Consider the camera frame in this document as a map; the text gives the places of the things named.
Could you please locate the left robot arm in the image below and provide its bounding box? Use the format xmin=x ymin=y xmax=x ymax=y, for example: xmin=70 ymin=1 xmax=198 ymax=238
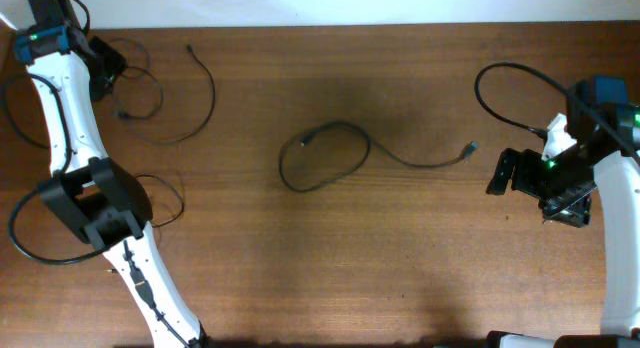
xmin=8 ymin=0 xmax=210 ymax=347

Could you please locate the thin black USB cable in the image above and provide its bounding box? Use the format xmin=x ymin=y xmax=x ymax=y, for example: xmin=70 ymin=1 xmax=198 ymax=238
xmin=134 ymin=173 xmax=186 ymax=229

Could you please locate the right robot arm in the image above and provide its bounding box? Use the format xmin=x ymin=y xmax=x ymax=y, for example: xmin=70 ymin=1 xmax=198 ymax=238
xmin=485 ymin=76 xmax=639 ymax=347

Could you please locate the black USB cable with loop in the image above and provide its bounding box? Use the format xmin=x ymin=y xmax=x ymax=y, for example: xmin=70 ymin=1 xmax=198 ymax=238
xmin=277 ymin=119 xmax=479 ymax=194

